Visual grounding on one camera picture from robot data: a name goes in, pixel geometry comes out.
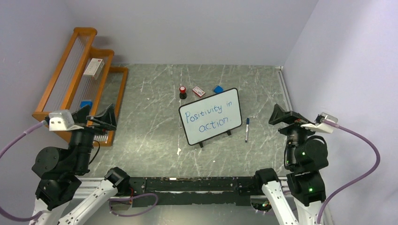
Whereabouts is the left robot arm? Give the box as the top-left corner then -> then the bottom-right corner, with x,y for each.
30,104 -> 131,225

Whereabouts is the red black stamp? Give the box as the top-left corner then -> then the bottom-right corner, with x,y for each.
179,86 -> 187,99

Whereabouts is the blue object on shelf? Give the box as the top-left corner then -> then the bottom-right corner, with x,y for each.
79,100 -> 92,109

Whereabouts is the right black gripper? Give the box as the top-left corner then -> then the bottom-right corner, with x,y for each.
268,103 -> 323,167

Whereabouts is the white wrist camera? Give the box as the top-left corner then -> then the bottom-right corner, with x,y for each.
48,110 -> 83,132
300,112 -> 338,134

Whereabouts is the white red box on shelf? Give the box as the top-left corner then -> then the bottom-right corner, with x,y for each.
83,58 -> 104,80

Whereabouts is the blue eraser block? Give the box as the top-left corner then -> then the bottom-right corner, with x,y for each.
213,85 -> 224,94

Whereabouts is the white whiteboard black frame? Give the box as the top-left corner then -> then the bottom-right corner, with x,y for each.
178,88 -> 243,146

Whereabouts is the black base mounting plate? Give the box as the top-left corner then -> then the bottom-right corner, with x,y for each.
130,176 -> 265,206

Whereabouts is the red white small box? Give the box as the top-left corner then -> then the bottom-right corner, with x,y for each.
192,86 -> 206,98

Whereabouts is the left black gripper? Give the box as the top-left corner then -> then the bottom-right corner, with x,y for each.
67,102 -> 116,171

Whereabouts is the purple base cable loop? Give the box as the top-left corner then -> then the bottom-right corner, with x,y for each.
108,193 -> 159,218

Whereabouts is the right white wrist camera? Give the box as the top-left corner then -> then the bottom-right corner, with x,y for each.
300,112 -> 338,134

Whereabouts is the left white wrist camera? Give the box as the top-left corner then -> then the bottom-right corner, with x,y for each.
48,110 -> 83,132

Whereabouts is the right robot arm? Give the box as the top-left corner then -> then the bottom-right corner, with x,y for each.
253,104 -> 329,225

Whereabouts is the aluminium frame rail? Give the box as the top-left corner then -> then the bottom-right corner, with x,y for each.
73,177 -> 335,225

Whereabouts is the orange wooden shelf rack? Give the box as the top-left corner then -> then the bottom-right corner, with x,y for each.
32,27 -> 129,147

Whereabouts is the blue white marker pen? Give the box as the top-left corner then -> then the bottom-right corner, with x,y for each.
245,118 -> 250,143

